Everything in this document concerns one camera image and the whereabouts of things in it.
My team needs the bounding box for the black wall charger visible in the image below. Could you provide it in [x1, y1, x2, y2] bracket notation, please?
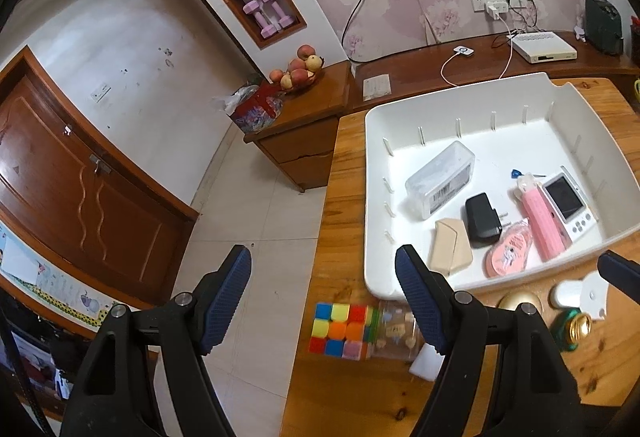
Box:
[464, 192, 512, 249]

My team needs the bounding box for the black heater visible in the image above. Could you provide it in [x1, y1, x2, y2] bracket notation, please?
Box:
[585, 0, 625, 56]

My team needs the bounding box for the white handheld screen device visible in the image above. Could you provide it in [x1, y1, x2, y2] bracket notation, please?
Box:
[541, 171, 598, 239]

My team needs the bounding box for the multicoloured puzzle cube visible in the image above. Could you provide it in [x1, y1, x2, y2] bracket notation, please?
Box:
[307, 301, 381, 361]

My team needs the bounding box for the pink correction tape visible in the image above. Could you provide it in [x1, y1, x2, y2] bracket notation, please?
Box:
[485, 217, 531, 279]

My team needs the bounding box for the white card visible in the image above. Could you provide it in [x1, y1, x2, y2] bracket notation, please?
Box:
[362, 74, 392, 100]

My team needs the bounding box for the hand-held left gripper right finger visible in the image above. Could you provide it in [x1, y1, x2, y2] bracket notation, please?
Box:
[395, 244, 583, 437]

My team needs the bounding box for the white cat-shaped holder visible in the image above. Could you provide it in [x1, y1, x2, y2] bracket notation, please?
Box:
[549, 269, 608, 322]

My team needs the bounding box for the white wall charger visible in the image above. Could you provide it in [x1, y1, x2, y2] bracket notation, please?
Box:
[409, 342, 446, 383]

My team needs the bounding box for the green jar with gold lid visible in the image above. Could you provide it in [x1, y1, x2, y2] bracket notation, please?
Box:
[550, 308, 593, 353]

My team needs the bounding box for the fruit bowl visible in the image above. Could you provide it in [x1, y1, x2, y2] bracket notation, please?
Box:
[277, 67, 326, 96]

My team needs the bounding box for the pile of peaches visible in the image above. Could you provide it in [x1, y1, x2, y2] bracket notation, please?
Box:
[269, 44, 325, 90]

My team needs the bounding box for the small clear plastic box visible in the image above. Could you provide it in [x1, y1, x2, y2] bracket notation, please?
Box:
[370, 299, 426, 363]

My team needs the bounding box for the gold round compact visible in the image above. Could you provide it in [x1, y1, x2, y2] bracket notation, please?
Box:
[498, 291, 543, 318]

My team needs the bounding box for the white plastic storage tray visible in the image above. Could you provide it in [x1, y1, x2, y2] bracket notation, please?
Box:
[364, 72, 640, 300]

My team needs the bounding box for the wall poster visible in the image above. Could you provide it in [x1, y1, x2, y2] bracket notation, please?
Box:
[0, 222, 132, 333]

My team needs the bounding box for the pink tube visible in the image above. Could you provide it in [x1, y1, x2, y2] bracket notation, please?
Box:
[510, 173, 573, 263]

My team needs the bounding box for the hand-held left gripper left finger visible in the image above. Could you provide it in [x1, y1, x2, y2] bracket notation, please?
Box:
[59, 244, 252, 437]

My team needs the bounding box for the beige small case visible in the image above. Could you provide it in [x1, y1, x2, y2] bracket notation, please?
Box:
[434, 217, 474, 275]

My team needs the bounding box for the red patterned gift bag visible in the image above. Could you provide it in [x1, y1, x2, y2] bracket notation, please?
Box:
[215, 82, 287, 135]

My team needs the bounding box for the pink dumbbell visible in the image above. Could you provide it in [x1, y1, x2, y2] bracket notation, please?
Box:
[260, 0, 294, 29]
[242, 0, 279, 38]

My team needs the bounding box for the brown wooden door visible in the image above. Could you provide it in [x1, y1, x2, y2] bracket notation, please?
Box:
[0, 44, 201, 313]

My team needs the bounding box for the wooden television cabinet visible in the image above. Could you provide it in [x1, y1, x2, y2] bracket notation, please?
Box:
[243, 30, 640, 193]

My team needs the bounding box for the white set-top box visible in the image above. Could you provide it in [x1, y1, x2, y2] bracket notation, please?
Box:
[506, 31, 578, 64]

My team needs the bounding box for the clear box with blue label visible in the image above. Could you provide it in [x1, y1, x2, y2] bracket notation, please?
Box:
[405, 140, 476, 221]

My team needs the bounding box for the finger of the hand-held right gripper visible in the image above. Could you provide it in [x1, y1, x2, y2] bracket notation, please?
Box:
[597, 251, 640, 300]

